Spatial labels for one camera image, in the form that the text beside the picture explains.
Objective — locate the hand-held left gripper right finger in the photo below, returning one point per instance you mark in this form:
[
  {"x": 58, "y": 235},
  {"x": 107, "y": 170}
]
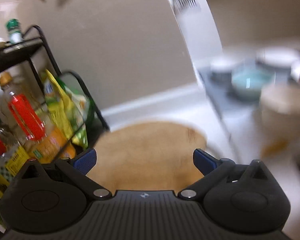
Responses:
[{"x": 204, "y": 162}]

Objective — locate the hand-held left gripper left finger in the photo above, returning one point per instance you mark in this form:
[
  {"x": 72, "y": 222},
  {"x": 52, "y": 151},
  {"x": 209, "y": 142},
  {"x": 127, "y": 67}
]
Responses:
[{"x": 85, "y": 161}]

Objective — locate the teal glazed bowl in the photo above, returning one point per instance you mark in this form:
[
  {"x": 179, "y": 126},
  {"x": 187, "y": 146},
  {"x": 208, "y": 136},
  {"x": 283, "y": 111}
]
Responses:
[{"x": 250, "y": 80}]

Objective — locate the orange food packet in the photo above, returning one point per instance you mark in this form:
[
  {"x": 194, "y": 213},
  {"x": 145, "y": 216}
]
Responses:
[{"x": 50, "y": 142}]

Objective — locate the round wooden cutting board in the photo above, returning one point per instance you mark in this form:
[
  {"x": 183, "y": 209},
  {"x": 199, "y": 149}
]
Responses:
[{"x": 145, "y": 150}]

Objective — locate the yellow green snack packet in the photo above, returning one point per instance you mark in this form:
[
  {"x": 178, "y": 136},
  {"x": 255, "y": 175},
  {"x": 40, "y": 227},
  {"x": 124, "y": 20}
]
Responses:
[{"x": 57, "y": 100}]

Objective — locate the yellow patterned box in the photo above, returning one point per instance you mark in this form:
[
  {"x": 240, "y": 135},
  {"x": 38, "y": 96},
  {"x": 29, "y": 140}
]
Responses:
[{"x": 17, "y": 160}]

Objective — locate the grey mat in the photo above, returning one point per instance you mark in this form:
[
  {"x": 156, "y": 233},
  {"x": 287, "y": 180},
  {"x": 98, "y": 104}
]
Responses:
[{"x": 215, "y": 92}]

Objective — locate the red label oil bottle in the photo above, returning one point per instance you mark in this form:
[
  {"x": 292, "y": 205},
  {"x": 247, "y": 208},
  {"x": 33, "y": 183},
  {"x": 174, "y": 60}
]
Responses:
[{"x": 22, "y": 112}]

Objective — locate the beige cup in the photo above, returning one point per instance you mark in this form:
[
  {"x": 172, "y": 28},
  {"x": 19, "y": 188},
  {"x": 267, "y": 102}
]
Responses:
[{"x": 285, "y": 117}]

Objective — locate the wide white bowl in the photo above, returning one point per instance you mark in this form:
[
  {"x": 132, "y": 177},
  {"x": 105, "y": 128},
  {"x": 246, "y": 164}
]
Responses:
[{"x": 277, "y": 57}]

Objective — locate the black metal rack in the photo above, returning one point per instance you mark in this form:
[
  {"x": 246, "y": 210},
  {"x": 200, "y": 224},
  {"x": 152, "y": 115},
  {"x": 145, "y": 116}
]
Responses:
[{"x": 12, "y": 55}]

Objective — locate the green cap bottle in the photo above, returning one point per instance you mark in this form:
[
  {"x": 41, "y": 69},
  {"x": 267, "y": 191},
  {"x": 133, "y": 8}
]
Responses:
[{"x": 13, "y": 30}]

